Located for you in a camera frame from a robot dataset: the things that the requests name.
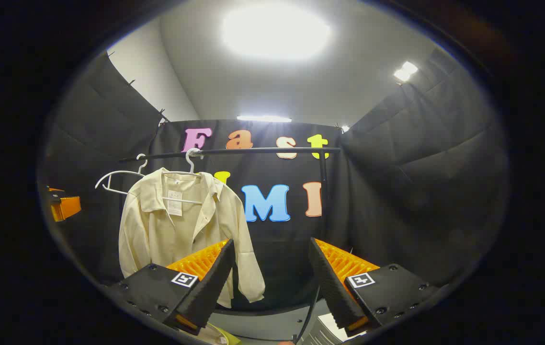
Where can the cream button shirt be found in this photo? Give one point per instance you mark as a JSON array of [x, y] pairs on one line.
[[157, 230]]

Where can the long ceiling light strip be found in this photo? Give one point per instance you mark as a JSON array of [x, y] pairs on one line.
[[263, 118]]

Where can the large ceiling light panel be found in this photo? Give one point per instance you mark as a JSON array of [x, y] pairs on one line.
[[275, 31]]

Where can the small ceiling light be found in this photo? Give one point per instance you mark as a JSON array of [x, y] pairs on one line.
[[405, 71]]

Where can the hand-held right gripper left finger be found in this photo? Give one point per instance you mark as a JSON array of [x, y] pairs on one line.
[[211, 287]]

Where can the white plastic hanger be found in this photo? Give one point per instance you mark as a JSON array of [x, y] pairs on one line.
[[190, 163], [109, 175]]

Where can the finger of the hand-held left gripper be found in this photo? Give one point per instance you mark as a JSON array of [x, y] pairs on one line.
[[65, 207]]

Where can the pale yellow-green object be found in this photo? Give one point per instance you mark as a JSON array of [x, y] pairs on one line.
[[222, 337]]

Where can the black clothes rack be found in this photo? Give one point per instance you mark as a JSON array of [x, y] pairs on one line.
[[253, 151]]

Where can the black backdrop cloth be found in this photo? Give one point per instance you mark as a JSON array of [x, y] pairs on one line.
[[397, 191]]

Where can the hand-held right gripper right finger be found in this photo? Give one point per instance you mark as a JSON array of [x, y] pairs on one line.
[[332, 287]]

